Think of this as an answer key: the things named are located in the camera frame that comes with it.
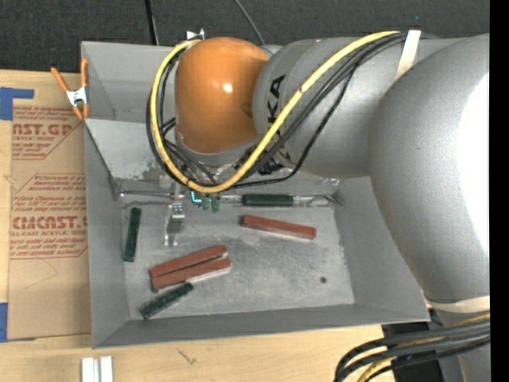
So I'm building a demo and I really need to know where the dark green flat block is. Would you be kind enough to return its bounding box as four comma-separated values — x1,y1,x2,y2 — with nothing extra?
241,193,296,209
122,206,143,263
138,282,196,321

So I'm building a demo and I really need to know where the red-brown flat block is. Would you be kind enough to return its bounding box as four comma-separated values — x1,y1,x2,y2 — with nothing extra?
150,257,233,293
239,214,318,243
148,244,229,279

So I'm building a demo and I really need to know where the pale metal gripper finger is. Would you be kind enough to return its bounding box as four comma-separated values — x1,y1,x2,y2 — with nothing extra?
164,208,178,248
170,202,187,236

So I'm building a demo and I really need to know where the brown cardboard board red print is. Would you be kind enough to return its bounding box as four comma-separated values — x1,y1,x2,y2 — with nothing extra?
0,68,93,342

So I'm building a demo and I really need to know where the grey metal bin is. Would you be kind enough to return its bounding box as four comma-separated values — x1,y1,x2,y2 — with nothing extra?
80,40,433,350

